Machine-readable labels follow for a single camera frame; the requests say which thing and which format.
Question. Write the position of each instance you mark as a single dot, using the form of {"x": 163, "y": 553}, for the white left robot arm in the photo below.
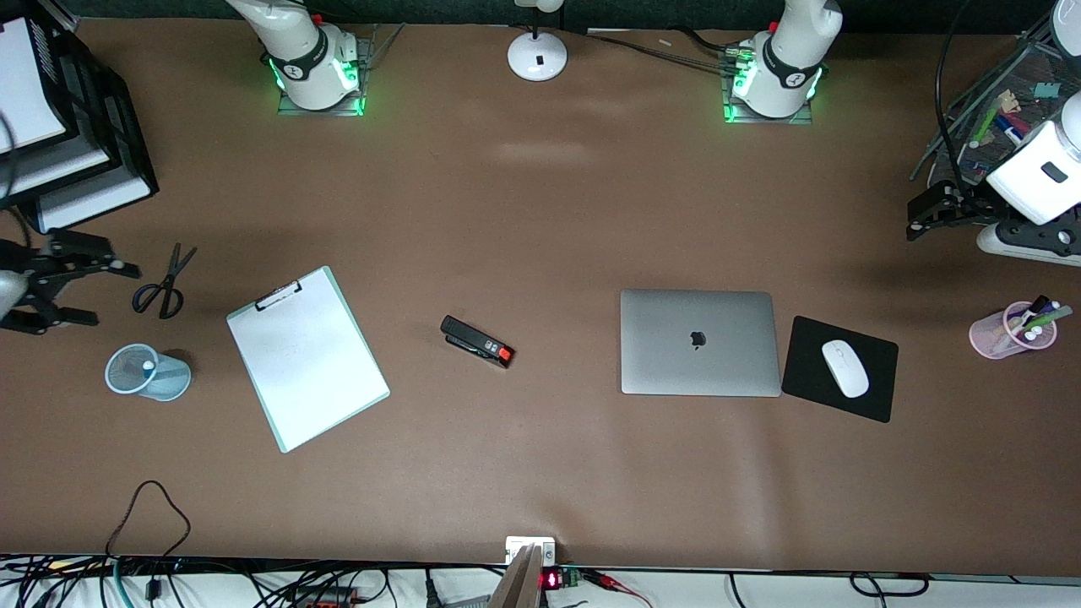
{"x": 785, "y": 67}

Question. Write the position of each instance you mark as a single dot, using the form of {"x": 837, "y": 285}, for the black stapler with red end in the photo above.
{"x": 473, "y": 340}

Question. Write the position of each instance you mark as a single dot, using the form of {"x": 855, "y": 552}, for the black mouse pad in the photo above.
{"x": 802, "y": 380}

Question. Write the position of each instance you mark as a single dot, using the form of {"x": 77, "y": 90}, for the white paper sheet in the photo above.
{"x": 93, "y": 203}

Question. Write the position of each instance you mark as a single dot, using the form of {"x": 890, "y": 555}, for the blue capped white marker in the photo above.
{"x": 1011, "y": 128}

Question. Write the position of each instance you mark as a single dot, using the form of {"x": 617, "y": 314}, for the blue mesh pen cup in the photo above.
{"x": 127, "y": 376}

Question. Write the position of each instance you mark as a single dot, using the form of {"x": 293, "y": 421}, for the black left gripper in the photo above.
{"x": 964, "y": 205}

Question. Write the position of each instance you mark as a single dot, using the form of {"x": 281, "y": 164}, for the green marker with white tip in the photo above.
{"x": 990, "y": 120}

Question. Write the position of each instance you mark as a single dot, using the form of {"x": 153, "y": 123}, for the red display module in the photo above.
{"x": 551, "y": 580}

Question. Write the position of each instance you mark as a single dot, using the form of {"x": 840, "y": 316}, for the green marker in cup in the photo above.
{"x": 1054, "y": 316}

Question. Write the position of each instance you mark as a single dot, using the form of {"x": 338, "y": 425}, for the white computer mouse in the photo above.
{"x": 844, "y": 367}

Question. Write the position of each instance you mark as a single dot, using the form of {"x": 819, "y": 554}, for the pink mesh pen cup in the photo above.
{"x": 988, "y": 338}

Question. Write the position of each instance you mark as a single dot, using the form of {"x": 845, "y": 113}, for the black stacked paper tray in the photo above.
{"x": 127, "y": 143}

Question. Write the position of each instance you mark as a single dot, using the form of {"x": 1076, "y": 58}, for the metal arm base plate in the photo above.
{"x": 338, "y": 108}
{"x": 760, "y": 119}

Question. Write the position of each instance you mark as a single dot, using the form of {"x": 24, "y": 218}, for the black marker in cup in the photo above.
{"x": 1037, "y": 306}

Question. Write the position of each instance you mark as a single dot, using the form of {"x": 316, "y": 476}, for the black scissors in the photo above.
{"x": 171, "y": 283}

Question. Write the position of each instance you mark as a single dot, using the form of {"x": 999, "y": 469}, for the white paper stack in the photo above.
{"x": 25, "y": 93}

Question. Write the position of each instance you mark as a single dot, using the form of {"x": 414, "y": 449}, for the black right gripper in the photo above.
{"x": 34, "y": 276}

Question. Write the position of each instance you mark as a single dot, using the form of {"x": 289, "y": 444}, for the white round stand base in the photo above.
{"x": 537, "y": 59}

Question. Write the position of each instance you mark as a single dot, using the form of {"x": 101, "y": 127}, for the teal clipboard with white paper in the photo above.
{"x": 312, "y": 363}

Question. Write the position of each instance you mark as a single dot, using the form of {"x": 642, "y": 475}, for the teal binder clip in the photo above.
{"x": 1047, "y": 90}

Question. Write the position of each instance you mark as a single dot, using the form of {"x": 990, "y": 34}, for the grey camera post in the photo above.
{"x": 517, "y": 583}

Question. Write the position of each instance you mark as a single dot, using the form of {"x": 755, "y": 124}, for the white socket box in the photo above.
{"x": 530, "y": 547}

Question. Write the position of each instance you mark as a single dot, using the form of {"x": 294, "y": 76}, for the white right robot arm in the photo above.
{"x": 308, "y": 59}

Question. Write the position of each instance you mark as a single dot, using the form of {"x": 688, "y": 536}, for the silver laptop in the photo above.
{"x": 659, "y": 355}

